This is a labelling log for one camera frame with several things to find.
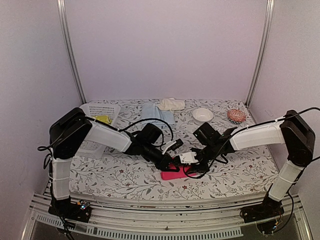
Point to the aluminium frame post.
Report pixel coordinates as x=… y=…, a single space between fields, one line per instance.
x=261 y=53
x=62 y=13

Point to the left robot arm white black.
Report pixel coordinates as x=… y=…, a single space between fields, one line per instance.
x=66 y=137

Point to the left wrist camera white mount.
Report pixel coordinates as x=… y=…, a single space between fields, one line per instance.
x=172 y=145

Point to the white ceramic bowl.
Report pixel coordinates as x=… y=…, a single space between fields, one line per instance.
x=202 y=115

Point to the red white patterned ball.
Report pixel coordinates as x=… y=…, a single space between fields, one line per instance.
x=236 y=116

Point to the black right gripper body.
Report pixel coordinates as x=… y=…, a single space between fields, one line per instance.
x=209 y=153

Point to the green crocodile pattern towel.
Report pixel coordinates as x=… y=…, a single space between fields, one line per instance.
x=103 y=118

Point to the left aluminium frame post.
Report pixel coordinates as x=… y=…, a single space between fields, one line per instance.
x=62 y=13

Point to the right aluminium frame post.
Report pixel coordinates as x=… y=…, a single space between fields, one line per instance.
x=261 y=53

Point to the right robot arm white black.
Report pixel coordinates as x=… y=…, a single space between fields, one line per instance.
x=290 y=130

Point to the floral patterned table mat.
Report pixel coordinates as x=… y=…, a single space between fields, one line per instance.
x=117 y=175

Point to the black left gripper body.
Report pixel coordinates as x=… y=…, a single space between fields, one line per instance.
x=146 y=155

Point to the cream rolled towel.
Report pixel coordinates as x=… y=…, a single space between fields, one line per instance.
x=171 y=104

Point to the white plastic basket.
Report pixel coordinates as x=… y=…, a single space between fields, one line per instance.
x=91 y=149

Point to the aluminium front rail base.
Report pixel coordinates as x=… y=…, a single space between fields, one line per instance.
x=202 y=219

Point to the pink towel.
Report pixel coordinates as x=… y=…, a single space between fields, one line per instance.
x=172 y=175

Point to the light blue towel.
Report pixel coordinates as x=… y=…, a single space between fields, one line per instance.
x=150 y=110

